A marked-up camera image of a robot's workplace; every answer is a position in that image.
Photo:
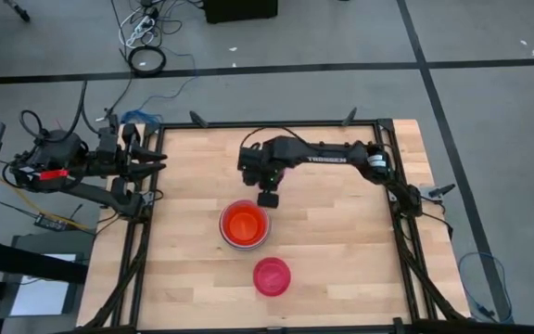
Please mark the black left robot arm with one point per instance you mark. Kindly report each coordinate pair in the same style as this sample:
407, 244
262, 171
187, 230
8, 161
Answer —
95, 192

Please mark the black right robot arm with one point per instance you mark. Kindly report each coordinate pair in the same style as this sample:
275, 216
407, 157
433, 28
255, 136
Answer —
336, 155

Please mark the black spring clamp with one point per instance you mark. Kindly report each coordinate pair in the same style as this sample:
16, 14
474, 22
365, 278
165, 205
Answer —
442, 189
197, 119
350, 116

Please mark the magenta plastic bowl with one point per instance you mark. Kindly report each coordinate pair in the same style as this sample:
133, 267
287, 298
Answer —
271, 277

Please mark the small circuit board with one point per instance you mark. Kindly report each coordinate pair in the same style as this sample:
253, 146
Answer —
50, 222

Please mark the black aluminium table frame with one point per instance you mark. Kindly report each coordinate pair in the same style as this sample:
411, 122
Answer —
271, 124

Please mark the monitor with white screen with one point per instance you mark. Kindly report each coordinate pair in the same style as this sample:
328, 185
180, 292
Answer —
40, 297

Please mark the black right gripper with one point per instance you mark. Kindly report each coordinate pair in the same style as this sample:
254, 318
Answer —
260, 160

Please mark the orange plastic bowl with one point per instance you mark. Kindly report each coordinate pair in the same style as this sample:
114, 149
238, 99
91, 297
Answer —
244, 225

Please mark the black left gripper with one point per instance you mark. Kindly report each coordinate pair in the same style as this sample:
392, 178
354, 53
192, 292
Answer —
108, 153

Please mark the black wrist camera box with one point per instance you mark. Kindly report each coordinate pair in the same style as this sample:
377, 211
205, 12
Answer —
268, 199

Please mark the black beam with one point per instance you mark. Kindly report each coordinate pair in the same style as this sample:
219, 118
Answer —
26, 264

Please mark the red tag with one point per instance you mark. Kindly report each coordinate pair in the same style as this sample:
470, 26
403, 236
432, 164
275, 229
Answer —
54, 175

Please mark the white power strip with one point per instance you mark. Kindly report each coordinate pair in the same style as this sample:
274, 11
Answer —
139, 28

